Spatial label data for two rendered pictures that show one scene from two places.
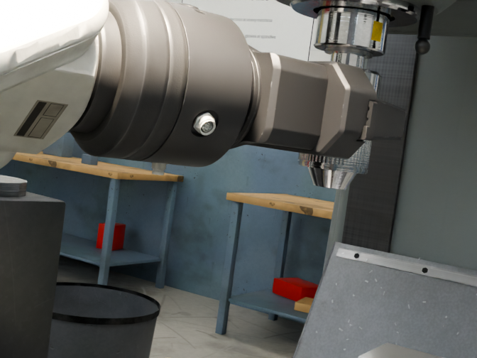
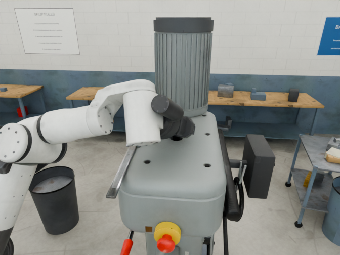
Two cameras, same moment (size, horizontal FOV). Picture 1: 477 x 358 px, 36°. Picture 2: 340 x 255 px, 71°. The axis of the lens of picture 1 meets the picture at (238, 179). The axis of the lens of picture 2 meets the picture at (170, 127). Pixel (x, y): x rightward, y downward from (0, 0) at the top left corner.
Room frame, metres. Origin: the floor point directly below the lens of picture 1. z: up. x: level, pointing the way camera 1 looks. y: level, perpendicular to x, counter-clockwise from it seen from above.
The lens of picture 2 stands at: (-0.05, 0.23, 2.21)
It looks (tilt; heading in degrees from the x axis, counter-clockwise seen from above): 25 degrees down; 333
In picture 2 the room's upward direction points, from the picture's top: straight up
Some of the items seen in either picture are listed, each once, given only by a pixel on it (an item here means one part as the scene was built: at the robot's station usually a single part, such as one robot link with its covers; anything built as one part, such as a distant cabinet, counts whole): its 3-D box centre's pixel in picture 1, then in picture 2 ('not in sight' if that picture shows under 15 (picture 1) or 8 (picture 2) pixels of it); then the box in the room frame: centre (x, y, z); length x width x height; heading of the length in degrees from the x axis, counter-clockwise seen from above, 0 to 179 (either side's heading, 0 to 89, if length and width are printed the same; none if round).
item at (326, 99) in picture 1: (230, 100); not in sight; (0.44, 0.01, 1.23); 0.13 x 0.12 x 0.10; 38
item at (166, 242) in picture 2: not in sight; (166, 243); (0.29, 0.08, 1.76); 0.04 x 0.03 x 0.04; 57
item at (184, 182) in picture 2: not in sight; (176, 158); (0.51, -0.07, 1.81); 0.47 x 0.26 x 0.16; 147
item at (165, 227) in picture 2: not in sight; (167, 234); (0.31, 0.06, 1.76); 0.06 x 0.02 x 0.06; 57
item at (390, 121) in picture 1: (373, 118); not in sight; (0.47, -0.08, 1.24); 0.06 x 0.02 x 0.03; 128
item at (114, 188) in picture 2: not in sight; (125, 162); (0.43, 0.11, 1.89); 0.24 x 0.04 x 0.01; 149
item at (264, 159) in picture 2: not in sight; (257, 165); (0.57, -0.51, 1.62); 0.20 x 0.09 x 0.21; 147
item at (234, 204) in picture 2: not in sight; (222, 163); (0.45, -0.20, 1.79); 0.45 x 0.04 x 0.04; 147
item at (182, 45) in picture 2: not in sight; (182, 66); (0.71, -0.20, 2.05); 0.20 x 0.20 x 0.32
